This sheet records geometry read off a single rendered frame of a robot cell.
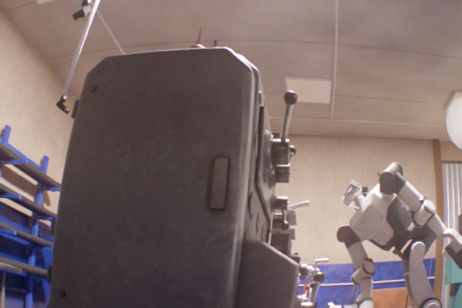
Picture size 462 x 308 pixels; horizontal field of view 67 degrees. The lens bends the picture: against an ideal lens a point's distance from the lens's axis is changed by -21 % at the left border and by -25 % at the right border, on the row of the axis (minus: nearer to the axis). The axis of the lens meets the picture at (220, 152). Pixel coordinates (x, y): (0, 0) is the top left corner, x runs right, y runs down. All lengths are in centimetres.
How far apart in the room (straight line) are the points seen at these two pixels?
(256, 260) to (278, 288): 9
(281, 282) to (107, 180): 46
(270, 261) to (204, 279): 17
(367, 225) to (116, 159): 140
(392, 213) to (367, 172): 466
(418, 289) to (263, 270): 130
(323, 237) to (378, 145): 176
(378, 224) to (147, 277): 138
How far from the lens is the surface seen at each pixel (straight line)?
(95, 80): 115
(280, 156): 118
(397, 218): 207
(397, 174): 205
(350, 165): 670
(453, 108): 550
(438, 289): 668
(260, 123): 114
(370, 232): 211
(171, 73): 107
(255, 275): 98
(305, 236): 638
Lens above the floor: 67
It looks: 21 degrees up
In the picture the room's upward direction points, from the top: 6 degrees clockwise
